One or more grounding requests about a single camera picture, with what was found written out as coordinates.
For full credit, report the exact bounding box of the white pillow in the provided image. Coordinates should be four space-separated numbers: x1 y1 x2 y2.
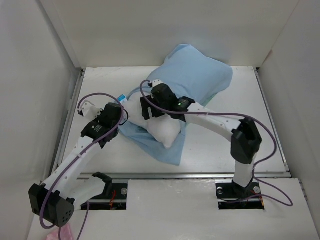
123 92 182 149

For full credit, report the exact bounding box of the light blue pillowcase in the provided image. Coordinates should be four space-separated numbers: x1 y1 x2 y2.
119 44 233 166

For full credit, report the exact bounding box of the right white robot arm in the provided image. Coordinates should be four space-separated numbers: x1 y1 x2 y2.
140 79 262 197

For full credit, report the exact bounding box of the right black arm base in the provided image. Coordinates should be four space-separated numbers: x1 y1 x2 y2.
215 181 265 210

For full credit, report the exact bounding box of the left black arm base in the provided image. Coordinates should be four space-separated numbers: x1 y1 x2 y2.
89 181 128 211

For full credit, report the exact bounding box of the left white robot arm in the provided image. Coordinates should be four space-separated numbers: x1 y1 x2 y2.
28 102 124 229

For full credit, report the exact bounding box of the blue pillow tag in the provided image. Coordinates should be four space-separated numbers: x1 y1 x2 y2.
117 94 128 104

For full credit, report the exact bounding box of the pink plastic bag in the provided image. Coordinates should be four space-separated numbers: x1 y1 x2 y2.
45 223 74 240

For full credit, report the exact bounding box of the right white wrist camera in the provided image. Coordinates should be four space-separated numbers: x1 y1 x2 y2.
148 79 163 88

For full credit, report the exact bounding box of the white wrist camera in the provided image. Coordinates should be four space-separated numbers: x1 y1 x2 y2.
148 79 163 88
77 100 103 121

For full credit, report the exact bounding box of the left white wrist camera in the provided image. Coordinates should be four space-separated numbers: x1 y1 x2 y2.
77 100 103 121

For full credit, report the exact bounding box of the aluminium front rail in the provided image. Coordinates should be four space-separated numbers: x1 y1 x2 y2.
53 171 292 180

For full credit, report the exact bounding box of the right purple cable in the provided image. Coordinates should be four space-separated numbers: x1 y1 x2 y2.
139 79 293 208

